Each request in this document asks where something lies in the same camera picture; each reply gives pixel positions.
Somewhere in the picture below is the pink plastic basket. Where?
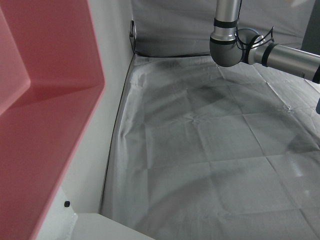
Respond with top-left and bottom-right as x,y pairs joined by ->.
0,0 -> 106,240

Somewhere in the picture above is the grey creased cloth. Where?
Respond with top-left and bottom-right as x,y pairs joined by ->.
99,0 -> 320,240

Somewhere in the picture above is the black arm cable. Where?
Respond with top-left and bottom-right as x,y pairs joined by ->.
234,24 -> 275,55

